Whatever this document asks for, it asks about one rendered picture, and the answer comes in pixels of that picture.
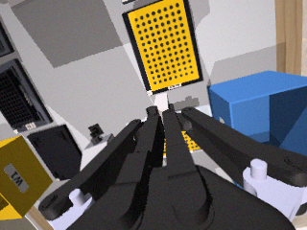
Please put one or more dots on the grey bench mat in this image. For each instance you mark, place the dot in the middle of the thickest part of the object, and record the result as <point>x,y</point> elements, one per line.
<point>78,57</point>

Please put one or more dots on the blue open-top bin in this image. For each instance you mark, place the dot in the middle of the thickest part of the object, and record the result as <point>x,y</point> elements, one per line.
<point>278,120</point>

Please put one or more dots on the black multi-well plate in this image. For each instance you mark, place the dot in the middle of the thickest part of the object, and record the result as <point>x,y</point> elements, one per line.
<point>15,104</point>

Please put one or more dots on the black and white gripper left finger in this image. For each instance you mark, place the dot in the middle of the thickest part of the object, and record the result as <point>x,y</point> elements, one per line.
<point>120,207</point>

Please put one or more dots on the yellow open-top box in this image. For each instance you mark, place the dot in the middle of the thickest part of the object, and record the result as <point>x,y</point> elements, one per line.
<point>23,180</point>

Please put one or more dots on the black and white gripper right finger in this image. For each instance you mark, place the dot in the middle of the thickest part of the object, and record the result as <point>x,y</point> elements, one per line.
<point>277,176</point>

